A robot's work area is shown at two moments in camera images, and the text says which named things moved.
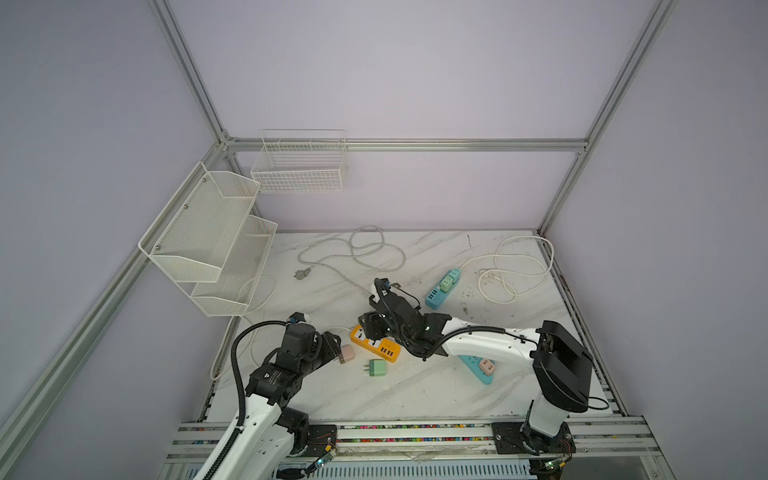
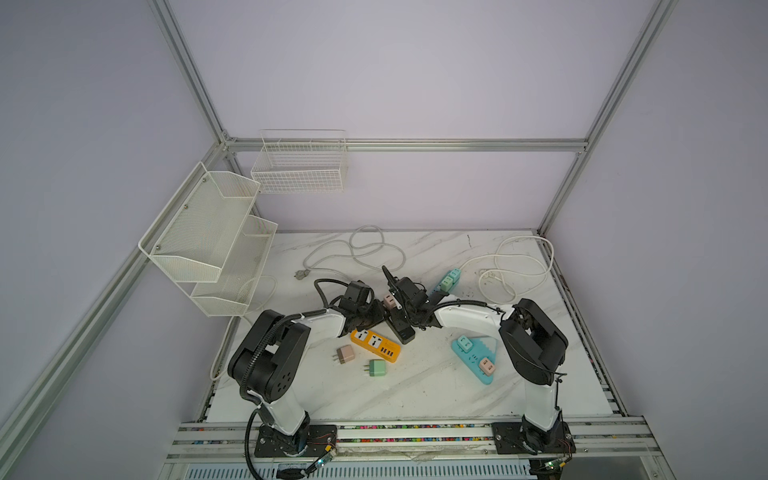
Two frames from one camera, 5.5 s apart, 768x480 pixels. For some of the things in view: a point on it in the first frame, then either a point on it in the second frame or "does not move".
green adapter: (377, 367) does not move
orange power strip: (385, 348) does not move
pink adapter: (347, 354) does not move
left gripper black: (325, 343) → (379, 315)
